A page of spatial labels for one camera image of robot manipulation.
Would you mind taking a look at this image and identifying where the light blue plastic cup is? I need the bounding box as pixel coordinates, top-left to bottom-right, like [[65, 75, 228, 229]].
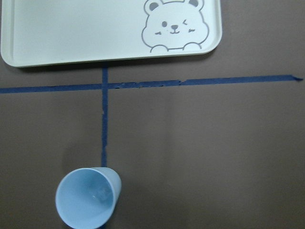
[[55, 167, 122, 229]]

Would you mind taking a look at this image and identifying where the clear ice cube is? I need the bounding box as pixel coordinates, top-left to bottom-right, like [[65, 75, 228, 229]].
[[92, 186, 112, 202]]

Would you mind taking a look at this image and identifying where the white bear serving tray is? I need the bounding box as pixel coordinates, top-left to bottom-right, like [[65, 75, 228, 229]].
[[0, 0, 222, 67]]

